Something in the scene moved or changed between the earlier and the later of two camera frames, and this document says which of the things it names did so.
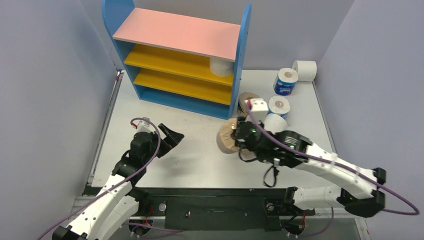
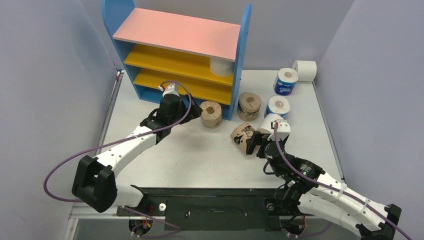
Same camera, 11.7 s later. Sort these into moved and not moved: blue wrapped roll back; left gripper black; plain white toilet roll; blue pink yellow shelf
Moved: left gripper black
Not moved: blue wrapped roll back; plain white toilet roll; blue pink yellow shelf
